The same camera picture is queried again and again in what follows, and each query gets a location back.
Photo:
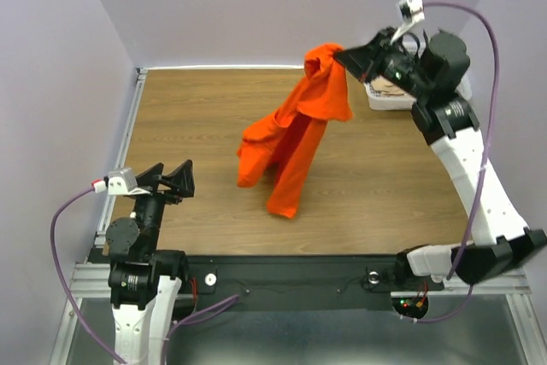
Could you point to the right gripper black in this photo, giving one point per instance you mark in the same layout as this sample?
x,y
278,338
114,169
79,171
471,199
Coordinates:
x,y
367,60

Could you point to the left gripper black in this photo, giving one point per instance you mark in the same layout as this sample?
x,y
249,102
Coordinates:
x,y
182,180

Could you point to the orange t-shirt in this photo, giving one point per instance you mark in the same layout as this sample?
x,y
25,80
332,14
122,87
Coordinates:
x,y
288,138

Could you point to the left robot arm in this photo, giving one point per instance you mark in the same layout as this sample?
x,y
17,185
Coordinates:
x,y
144,281

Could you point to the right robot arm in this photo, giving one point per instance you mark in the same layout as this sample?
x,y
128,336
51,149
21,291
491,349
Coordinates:
x,y
497,238

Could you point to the beige t-shirt in basket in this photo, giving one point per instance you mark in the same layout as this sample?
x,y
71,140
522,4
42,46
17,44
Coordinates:
x,y
385,88

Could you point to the white plastic laundry basket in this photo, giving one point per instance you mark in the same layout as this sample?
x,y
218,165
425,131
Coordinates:
x,y
379,103

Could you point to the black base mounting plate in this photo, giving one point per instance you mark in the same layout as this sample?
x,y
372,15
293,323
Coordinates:
x,y
298,283

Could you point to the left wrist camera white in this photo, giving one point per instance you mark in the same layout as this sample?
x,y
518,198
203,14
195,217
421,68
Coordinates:
x,y
120,182

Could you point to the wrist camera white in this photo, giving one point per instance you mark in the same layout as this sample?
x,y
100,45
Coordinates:
x,y
412,14
120,182

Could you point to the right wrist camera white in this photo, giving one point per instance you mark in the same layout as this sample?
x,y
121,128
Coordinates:
x,y
412,14

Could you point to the aluminium frame rail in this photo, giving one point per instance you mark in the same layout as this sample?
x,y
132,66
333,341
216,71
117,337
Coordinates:
x,y
89,279

